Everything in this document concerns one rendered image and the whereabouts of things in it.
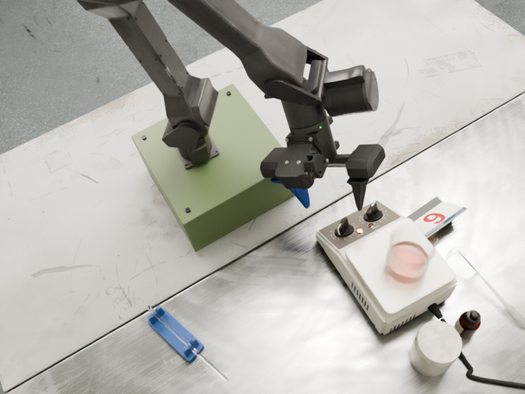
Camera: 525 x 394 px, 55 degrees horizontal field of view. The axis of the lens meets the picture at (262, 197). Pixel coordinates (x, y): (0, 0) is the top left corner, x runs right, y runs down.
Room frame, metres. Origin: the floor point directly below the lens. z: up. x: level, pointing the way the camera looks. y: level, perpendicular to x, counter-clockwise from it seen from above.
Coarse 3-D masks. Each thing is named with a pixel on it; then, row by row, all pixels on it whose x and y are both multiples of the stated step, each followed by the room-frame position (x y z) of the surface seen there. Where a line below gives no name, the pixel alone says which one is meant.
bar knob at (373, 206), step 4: (372, 204) 0.42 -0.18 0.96; (376, 204) 0.41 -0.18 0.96; (368, 208) 0.41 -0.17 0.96; (372, 208) 0.41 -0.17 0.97; (376, 208) 0.41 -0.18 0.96; (368, 212) 0.40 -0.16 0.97; (372, 212) 0.40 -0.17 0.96; (376, 212) 0.40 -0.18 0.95; (380, 212) 0.40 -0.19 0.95; (364, 216) 0.40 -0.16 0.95; (368, 216) 0.39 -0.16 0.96; (372, 216) 0.40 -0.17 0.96; (376, 216) 0.40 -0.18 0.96; (380, 216) 0.39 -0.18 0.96; (368, 220) 0.39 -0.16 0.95; (372, 220) 0.39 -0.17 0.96; (376, 220) 0.39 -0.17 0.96
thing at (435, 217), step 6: (444, 204) 0.42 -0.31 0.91; (438, 210) 0.41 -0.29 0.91; (444, 210) 0.40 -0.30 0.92; (450, 210) 0.40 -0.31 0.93; (456, 210) 0.39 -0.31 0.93; (426, 216) 0.40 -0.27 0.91; (432, 216) 0.40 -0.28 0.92; (438, 216) 0.39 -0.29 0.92; (444, 216) 0.39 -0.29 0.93; (450, 216) 0.38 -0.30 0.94; (420, 222) 0.39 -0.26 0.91; (426, 222) 0.39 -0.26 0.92; (432, 222) 0.38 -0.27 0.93; (438, 222) 0.38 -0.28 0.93
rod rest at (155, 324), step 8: (160, 312) 0.31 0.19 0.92; (152, 320) 0.30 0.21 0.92; (168, 320) 0.30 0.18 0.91; (176, 320) 0.30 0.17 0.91; (160, 328) 0.29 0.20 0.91; (176, 328) 0.29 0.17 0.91; (184, 328) 0.28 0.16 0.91; (168, 336) 0.28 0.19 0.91; (176, 336) 0.27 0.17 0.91; (184, 336) 0.27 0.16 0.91; (192, 336) 0.27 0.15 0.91; (176, 344) 0.26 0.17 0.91; (184, 344) 0.26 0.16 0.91; (192, 344) 0.25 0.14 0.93; (200, 344) 0.25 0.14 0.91; (184, 352) 0.24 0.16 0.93; (192, 352) 0.24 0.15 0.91; (200, 352) 0.24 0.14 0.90; (192, 360) 0.23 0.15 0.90
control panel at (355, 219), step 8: (384, 208) 0.41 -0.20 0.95; (352, 216) 0.42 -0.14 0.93; (360, 216) 0.41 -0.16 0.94; (384, 216) 0.39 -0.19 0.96; (392, 216) 0.39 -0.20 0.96; (336, 224) 0.40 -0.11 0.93; (352, 224) 0.39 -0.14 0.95; (360, 224) 0.39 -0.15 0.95; (376, 224) 0.38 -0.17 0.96; (384, 224) 0.37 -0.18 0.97; (320, 232) 0.40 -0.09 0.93; (328, 232) 0.39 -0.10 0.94; (360, 232) 0.37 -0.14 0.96; (368, 232) 0.37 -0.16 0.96; (336, 240) 0.37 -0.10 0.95; (344, 240) 0.36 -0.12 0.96; (352, 240) 0.36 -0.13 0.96
